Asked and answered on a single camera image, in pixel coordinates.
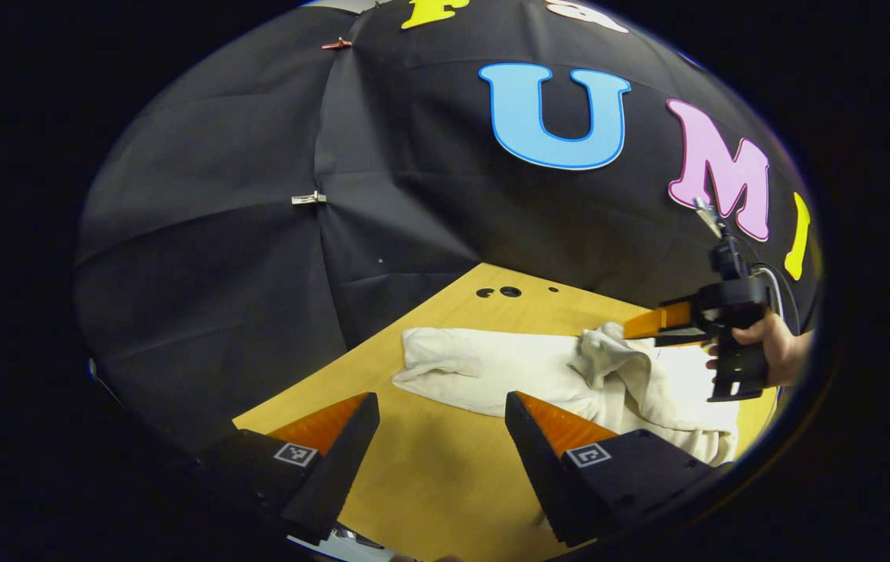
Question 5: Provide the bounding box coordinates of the black backdrop cloth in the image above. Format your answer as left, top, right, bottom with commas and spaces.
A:
74, 0, 821, 454

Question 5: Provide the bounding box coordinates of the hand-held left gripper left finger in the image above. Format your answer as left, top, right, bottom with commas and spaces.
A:
195, 392, 381, 546

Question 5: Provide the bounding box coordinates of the white garment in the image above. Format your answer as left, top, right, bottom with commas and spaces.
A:
392, 322, 741, 468

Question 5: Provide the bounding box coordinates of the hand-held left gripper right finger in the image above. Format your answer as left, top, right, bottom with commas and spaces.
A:
504, 391, 719, 547

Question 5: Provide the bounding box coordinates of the white cable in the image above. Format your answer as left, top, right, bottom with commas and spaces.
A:
749, 264, 786, 321

